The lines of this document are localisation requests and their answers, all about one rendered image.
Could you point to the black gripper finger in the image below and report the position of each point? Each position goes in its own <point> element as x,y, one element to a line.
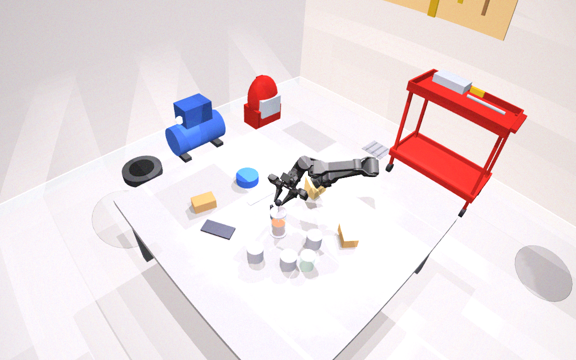
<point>289,197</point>
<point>278,191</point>

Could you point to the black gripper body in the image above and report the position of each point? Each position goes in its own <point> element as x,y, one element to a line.
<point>301,192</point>

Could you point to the blue short cylinder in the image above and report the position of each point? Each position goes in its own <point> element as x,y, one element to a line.
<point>247,177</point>

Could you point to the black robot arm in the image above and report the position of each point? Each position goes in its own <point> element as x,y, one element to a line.
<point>327,173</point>

